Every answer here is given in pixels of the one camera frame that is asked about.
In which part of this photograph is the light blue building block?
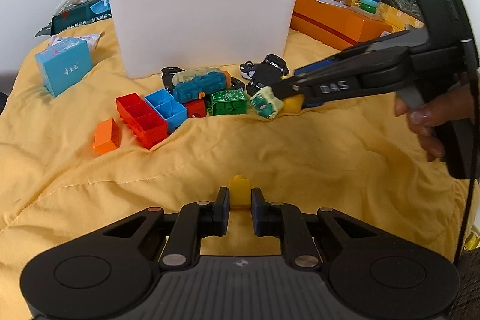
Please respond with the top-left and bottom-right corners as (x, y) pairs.
(144, 88), (187, 133)

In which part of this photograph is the yellow rounded building block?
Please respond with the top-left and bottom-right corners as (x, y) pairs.
(281, 95), (305, 114)

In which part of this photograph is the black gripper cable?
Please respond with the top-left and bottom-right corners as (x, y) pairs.
(452, 175), (474, 266)

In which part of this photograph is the yellow flat box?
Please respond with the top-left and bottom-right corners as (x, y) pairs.
(375, 1), (427, 30)

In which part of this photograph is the cream and green toy car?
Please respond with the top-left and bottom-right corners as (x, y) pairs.
(249, 88), (283, 120)

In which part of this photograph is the long red building block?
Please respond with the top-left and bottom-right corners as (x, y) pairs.
(115, 93), (169, 150)

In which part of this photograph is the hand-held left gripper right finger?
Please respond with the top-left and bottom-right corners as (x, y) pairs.
(251, 188), (376, 270)

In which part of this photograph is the orange building block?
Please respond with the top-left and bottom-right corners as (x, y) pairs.
(92, 118), (121, 156)

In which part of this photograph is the person's right hand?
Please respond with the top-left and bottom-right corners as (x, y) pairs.
(394, 81), (479, 162)

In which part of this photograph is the yellow blanket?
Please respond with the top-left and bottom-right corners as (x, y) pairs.
(0, 20), (473, 320)

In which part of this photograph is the orange flat box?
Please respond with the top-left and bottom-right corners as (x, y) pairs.
(290, 0), (428, 51)

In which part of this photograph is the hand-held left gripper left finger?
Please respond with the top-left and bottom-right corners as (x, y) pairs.
(102, 187), (230, 270)

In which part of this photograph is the teal toy train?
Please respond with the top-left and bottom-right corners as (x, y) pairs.
(172, 72), (229, 104)

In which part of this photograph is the dark green wipes packet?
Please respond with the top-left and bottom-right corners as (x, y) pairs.
(35, 0), (113, 39)

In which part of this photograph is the white plastic bin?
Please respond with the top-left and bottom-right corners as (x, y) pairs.
(97, 0), (310, 79)

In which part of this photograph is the small yellow building block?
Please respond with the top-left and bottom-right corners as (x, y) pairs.
(229, 175), (251, 210)

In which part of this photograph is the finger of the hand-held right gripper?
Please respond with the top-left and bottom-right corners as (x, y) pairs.
(270, 49), (412, 109)
(293, 28), (431, 78)

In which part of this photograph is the black toy car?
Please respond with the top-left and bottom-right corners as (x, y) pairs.
(160, 67), (184, 92)
(262, 54), (290, 75)
(240, 61), (287, 93)

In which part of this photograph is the white paper packet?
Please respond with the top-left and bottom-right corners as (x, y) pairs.
(49, 32), (104, 51)

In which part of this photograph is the green toy train car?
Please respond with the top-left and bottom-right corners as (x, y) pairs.
(208, 89), (248, 116)

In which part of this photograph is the small red building block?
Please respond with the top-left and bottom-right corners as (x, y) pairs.
(184, 100), (207, 118)

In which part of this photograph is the light blue cardboard box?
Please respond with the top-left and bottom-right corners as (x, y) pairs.
(34, 39), (93, 98)

